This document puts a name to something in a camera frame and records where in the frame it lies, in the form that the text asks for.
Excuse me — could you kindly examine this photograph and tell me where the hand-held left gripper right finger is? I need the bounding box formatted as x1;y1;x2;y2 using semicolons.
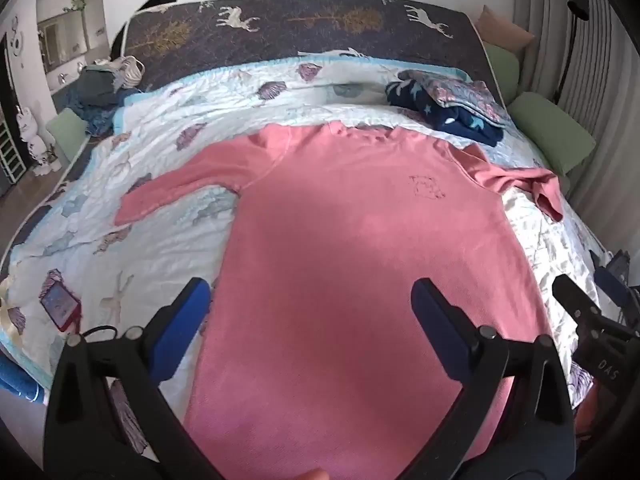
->
395;278;577;480

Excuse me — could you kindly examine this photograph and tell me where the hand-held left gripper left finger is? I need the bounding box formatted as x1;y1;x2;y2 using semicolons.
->
44;277;223;480

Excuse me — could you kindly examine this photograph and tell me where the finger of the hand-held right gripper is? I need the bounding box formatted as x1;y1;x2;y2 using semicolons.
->
552;274;603;323
590;249;640;313

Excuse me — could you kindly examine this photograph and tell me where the pink sweater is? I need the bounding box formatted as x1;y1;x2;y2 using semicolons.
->
115;122;566;480

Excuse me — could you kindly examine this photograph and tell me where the teal clothes pile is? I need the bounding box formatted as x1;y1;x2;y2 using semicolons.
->
65;62;131;136

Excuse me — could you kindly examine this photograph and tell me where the red tablet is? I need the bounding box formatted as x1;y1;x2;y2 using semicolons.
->
40;282;82;333

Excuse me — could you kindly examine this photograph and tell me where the large green pillow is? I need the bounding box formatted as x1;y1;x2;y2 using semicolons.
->
507;92;597;176

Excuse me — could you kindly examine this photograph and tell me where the white seashell print quilt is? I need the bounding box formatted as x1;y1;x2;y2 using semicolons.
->
0;55;608;456

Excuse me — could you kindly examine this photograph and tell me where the blue towel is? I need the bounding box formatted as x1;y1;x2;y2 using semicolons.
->
0;354;43;403

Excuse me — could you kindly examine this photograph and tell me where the navy star print folded garment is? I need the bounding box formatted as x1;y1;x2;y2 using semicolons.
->
385;77;503;147

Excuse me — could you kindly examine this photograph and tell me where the pale green cushion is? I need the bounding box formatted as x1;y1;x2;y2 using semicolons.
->
46;110;91;161

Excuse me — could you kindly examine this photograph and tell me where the floral folded cloth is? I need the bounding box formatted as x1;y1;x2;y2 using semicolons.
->
400;69;512;127

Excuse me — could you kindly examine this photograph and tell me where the grey curtain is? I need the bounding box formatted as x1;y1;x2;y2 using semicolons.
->
512;0;640;271

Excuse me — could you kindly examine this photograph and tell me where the white unicorn figurine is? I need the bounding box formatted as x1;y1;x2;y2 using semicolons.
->
15;105;62;177

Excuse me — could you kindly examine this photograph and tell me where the small green pillow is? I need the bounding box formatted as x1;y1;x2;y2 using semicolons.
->
482;42;521;103

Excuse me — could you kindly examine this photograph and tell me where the black floor lamp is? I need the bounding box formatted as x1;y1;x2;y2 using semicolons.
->
552;0;591;101

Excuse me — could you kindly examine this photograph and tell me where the beige pillow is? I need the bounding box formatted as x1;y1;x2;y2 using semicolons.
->
475;5;536;53

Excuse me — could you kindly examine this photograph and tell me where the dark deer print blanket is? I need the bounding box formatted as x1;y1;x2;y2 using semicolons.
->
122;0;506;103

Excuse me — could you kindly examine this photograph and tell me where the black cable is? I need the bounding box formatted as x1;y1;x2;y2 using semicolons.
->
75;326;118;342

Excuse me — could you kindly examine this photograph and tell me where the wall mirror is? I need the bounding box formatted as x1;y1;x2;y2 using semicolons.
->
37;10;91;73

